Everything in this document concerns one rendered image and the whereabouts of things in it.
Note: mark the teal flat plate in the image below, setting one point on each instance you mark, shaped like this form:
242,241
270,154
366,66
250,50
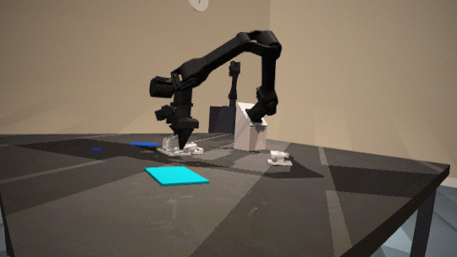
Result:
171,176

